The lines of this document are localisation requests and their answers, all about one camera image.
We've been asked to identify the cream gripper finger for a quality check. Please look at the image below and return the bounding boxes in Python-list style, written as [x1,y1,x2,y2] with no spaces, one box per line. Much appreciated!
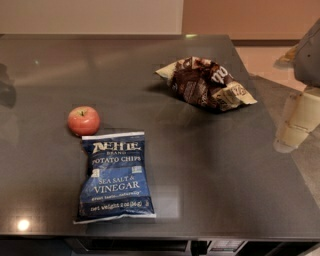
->
[273,87,320,153]

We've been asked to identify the brown chip bag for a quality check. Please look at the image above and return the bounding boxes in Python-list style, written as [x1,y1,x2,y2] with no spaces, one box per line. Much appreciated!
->
[155,57,257,112]

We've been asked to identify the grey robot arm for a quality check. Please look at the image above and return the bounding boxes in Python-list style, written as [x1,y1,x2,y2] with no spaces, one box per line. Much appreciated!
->
[274,20,320,153]

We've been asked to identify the blue potato chip bag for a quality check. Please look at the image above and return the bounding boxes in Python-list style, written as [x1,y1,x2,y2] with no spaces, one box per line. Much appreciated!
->
[75,131,156,224]

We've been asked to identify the red apple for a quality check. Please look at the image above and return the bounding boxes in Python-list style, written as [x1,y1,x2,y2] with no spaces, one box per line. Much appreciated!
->
[67,106,100,136]

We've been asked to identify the dark appliance under table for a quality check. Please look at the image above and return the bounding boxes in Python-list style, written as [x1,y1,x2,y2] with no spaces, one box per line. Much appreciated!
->
[65,237,319,256]

